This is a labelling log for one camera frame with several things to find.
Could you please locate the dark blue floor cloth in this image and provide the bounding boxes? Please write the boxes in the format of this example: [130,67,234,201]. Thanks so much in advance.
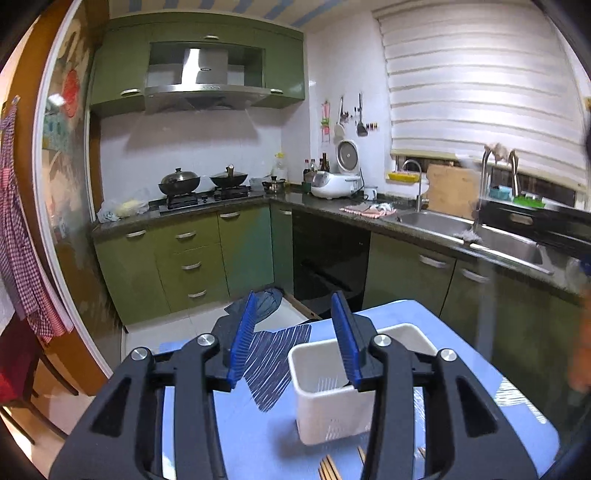
[197,288,311,359]

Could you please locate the stainless steel sink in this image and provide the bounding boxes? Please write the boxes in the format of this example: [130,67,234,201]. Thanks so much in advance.
[397,211,553,275]

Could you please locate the white roller blind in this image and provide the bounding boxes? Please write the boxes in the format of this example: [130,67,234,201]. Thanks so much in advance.
[374,1,587,191]

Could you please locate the chrome kitchen faucet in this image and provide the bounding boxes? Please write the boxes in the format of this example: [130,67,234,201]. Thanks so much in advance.
[402,159,423,213]

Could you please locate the red checkered apron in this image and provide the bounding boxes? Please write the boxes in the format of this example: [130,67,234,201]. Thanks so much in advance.
[1,96,73,344]

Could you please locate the black gas stove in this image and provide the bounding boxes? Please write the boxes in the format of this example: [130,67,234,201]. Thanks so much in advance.
[157,185,264,215]

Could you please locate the green lower kitchen cabinets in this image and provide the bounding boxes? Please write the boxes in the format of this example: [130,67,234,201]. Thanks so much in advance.
[93,205,590,428]

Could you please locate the steel range hood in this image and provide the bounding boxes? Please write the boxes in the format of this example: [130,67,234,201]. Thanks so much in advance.
[144,42,271,114]

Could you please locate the right black wok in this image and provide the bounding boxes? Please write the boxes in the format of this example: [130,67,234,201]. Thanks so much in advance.
[211,164,247,189]

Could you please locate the wooden cutting board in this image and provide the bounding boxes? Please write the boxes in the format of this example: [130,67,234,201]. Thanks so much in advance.
[427,165,480,220]

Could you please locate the light bamboo chopstick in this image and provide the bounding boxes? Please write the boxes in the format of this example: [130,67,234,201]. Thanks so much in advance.
[356,446,366,465]

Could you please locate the red wooden chair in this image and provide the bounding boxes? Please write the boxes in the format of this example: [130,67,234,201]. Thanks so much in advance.
[1,317,79,445]

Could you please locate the white rice cooker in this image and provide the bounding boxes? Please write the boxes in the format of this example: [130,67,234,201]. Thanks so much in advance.
[311,140,365,200]

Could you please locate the black wok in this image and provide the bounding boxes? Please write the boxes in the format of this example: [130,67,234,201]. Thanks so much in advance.
[211,164,247,189]
[158,167,200,197]

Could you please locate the tall steel water tap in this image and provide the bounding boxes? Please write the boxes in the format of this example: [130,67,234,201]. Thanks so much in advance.
[470,143,521,243]

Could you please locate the green upper cabinets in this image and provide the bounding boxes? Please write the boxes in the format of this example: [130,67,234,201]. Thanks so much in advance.
[89,12,305,118]

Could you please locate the black dishwasher front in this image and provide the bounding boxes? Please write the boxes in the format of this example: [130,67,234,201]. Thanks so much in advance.
[293,210,370,319]

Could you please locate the white plastic utensil holder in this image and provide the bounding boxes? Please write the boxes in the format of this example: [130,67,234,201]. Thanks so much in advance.
[286,322,439,446]

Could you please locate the left black wok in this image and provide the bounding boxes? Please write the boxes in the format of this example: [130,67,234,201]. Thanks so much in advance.
[158,167,200,197]

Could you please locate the person's right hand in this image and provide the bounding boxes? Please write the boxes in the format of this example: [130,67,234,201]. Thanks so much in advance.
[568,278,591,394]

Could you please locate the dark kitchen countertop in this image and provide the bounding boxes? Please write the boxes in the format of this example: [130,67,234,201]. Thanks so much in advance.
[91,192,590,297]

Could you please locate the glass sliding door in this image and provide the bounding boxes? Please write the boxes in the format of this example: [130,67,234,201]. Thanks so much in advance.
[33,1,120,375]

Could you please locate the plastic bag on counter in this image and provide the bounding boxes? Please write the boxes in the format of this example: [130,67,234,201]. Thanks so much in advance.
[97,188,150,224]

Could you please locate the pink dish towel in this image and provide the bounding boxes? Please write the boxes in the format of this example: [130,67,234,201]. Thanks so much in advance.
[339,202,397,219]

